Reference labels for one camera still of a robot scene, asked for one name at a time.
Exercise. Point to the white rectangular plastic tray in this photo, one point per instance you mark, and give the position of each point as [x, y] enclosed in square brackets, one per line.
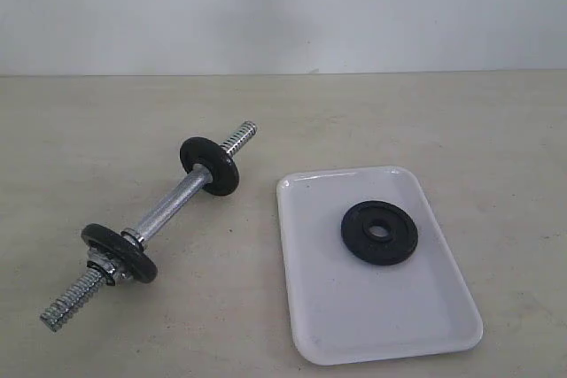
[344, 310]

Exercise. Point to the chrome threaded dumbbell bar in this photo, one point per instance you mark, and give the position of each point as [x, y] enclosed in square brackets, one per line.
[65, 306]

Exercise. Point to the black weight plate end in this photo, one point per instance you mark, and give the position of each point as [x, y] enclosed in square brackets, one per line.
[210, 155]

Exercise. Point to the black weight plate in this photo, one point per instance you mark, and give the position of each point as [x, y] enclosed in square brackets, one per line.
[116, 246]
[379, 233]

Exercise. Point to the chrome spinlock collar nut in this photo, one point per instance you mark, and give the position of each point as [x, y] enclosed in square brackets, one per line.
[112, 269]

